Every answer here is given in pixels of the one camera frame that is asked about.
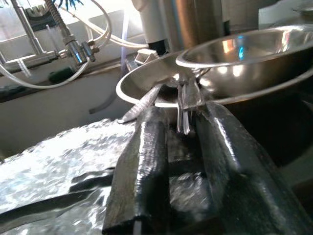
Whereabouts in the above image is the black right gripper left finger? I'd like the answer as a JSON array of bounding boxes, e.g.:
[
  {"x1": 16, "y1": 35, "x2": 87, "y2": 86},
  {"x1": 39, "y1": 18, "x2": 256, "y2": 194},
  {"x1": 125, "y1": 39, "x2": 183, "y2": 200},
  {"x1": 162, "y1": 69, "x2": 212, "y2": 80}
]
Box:
[{"x1": 102, "y1": 106, "x2": 172, "y2": 235}]

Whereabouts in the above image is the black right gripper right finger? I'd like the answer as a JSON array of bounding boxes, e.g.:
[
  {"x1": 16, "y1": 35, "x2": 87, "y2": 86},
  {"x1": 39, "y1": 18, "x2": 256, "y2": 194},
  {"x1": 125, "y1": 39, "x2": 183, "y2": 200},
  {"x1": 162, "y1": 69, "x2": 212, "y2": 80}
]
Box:
[{"x1": 195, "y1": 101, "x2": 307, "y2": 235}]

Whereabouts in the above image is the steel fork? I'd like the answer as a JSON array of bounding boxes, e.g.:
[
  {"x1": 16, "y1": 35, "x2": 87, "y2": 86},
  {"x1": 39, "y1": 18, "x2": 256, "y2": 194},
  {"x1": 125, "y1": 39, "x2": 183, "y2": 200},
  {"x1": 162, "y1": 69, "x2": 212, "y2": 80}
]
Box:
[{"x1": 175, "y1": 70, "x2": 206, "y2": 136}]

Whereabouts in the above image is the large steel plate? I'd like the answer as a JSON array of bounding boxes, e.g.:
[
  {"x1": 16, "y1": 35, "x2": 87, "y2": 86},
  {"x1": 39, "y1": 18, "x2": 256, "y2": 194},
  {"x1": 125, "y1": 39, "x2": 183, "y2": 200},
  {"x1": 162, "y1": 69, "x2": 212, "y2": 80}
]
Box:
[{"x1": 115, "y1": 50, "x2": 313, "y2": 106}]

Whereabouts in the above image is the steel kitchen sink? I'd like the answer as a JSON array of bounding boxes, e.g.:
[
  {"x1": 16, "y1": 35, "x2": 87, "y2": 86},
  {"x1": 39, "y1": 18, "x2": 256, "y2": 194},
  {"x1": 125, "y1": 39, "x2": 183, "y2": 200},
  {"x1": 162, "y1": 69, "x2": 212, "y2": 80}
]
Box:
[{"x1": 0, "y1": 65, "x2": 140, "y2": 160}]

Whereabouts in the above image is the silver kitchen faucet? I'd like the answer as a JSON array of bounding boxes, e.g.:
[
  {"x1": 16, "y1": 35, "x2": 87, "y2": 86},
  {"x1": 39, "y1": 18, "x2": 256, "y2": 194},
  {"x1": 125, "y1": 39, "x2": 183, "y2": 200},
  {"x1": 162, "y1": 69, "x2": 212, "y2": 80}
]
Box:
[{"x1": 0, "y1": 0, "x2": 62, "y2": 73}]

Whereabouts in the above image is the white kitchen appliance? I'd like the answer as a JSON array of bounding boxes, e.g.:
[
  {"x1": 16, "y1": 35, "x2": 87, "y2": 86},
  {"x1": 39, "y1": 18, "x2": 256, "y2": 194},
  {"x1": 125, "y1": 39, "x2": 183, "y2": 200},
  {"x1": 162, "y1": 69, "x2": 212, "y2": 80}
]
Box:
[{"x1": 258, "y1": 4, "x2": 313, "y2": 29}]

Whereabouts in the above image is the bubble wrap sheet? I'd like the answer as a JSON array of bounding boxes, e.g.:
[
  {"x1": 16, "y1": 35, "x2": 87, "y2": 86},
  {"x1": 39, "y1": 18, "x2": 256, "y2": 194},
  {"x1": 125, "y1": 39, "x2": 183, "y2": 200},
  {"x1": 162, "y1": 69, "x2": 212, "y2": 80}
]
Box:
[{"x1": 0, "y1": 117, "x2": 177, "y2": 235}]

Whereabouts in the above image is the small steel bowl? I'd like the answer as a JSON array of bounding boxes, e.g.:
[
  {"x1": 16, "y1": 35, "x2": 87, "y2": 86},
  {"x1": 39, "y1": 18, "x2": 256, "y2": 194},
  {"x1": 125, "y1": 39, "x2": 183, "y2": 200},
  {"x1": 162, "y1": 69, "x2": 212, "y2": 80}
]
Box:
[{"x1": 175, "y1": 27, "x2": 313, "y2": 96}]

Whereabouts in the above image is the white scrub brush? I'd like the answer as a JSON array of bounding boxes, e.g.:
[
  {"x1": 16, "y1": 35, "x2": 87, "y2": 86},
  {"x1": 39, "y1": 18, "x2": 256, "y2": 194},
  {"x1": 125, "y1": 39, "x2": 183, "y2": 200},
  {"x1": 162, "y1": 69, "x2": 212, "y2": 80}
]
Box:
[{"x1": 134, "y1": 48, "x2": 159, "y2": 66}]

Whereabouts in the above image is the long black tape strip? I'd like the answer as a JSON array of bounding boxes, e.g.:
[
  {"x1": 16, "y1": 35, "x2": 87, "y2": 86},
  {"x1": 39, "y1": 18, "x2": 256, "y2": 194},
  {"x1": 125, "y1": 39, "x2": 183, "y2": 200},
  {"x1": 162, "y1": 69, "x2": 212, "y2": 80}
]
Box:
[{"x1": 0, "y1": 187, "x2": 110, "y2": 227}]

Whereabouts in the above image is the green sponge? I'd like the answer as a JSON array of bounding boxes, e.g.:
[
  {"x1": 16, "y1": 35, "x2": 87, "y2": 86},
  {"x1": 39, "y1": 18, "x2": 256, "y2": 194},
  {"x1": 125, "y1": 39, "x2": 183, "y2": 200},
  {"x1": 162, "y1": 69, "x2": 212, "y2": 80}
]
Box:
[{"x1": 48, "y1": 66, "x2": 74, "y2": 83}]

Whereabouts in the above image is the white water purifier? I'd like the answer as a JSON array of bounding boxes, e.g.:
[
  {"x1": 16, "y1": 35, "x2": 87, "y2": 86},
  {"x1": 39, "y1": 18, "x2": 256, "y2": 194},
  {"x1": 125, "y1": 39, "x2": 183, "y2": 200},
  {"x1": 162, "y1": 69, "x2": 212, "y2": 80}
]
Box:
[{"x1": 131, "y1": 0, "x2": 177, "y2": 56}]

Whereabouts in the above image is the tall stainless steel appliance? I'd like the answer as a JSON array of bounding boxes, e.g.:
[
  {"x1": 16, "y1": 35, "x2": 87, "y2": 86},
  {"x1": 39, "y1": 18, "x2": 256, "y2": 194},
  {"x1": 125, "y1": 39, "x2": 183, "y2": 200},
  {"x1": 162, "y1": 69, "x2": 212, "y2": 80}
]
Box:
[{"x1": 171, "y1": 0, "x2": 260, "y2": 51}]

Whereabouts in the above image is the small white tube brush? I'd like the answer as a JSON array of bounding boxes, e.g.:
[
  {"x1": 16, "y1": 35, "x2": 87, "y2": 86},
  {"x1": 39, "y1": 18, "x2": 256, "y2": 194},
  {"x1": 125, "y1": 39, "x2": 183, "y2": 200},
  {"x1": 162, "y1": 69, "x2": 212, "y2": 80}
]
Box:
[{"x1": 16, "y1": 58, "x2": 33, "y2": 79}]

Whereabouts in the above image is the dark teal scouring cloth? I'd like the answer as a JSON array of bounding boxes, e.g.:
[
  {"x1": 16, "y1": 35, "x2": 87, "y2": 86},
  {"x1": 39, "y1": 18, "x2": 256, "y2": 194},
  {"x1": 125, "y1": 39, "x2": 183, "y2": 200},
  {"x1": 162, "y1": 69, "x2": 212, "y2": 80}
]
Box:
[{"x1": 0, "y1": 84, "x2": 24, "y2": 95}]

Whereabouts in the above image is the steel utensil with textured handle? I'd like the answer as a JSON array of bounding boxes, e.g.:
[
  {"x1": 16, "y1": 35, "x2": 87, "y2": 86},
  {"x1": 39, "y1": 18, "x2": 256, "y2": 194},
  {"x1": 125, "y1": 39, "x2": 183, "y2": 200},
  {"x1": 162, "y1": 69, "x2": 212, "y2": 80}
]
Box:
[{"x1": 118, "y1": 84, "x2": 162, "y2": 124}]

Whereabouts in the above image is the flexible metal hose with valve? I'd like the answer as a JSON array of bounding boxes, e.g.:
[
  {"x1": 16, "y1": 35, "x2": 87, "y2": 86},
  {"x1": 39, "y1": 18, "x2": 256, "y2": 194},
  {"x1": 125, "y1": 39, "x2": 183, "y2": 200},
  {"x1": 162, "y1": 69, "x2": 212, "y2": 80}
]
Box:
[{"x1": 45, "y1": 0, "x2": 100, "y2": 66}]

